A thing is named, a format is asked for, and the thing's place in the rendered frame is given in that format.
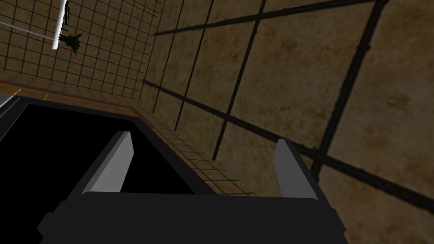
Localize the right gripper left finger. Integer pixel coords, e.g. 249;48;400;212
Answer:
74;131;135;196

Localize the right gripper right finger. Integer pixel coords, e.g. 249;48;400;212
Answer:
273;138;322;201

